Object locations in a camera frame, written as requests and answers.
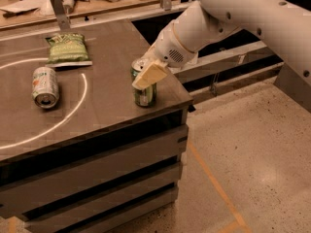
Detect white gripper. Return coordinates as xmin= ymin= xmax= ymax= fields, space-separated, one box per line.
xmin=132 ymin=20 xmax=195 ymax=90

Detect green soda can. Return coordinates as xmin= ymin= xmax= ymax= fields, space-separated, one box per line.
xmin=130 ymin=58 xmax=156 ymax=108

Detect left metal bracket post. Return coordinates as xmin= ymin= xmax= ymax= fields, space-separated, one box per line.
xmin=50 ymin=0 xmax=70 ymax=30

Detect white paper sheets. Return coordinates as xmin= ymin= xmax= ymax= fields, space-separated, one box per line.
xmin=0 ymin=0 xmax=48 ymax=14

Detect white 7up can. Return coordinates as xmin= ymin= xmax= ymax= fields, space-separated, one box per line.
xmin=32 ymin=67 xmax=59 ymax=109

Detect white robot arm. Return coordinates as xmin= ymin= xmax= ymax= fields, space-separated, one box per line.
xmin=132 ymin=0 xmax=311 ymax=90

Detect green chip bag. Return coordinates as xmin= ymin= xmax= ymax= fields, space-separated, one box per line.
xmin=46 ymin=33 xmax=92 ymax=67

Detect grey drawer cabinet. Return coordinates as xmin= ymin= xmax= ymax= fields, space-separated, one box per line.
xmin=0 ymin=109 xmax=188 ymax=233

